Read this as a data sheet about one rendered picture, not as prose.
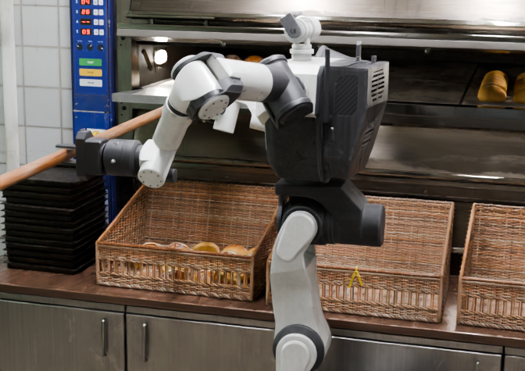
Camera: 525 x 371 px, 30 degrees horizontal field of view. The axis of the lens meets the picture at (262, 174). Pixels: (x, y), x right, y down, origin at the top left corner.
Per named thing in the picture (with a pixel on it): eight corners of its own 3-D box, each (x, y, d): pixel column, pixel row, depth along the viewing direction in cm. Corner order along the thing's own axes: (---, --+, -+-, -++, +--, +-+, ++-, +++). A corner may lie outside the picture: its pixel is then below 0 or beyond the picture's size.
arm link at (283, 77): (258, 119, 229) (290, 120, 240) (284, 95, 224) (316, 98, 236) (235, 79, 232) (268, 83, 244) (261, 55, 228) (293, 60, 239)
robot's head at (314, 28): (320, 49, 260) (321, 16, 258) (308, 52, 250) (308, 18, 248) (297, 48, 262) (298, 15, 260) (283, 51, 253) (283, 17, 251)
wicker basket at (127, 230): (147, 246, 375) (146, 176, 369) (290, 260, 360) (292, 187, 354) (92, 285, 329) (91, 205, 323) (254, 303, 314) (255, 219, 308)
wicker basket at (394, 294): (295, 262, 357) (297, 189, 351) (452, 276, 344) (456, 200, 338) (262, 307, 311) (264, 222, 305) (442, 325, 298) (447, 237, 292)
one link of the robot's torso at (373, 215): (385, 240, 267) (387, 177, 263) (379, 253, 255) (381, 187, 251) (284, 233, 273) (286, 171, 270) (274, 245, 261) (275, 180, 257)
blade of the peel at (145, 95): (268, 109, 321) (268, 101, 320) (112, 101, 334) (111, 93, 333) (292, 94, 355) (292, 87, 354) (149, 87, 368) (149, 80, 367)
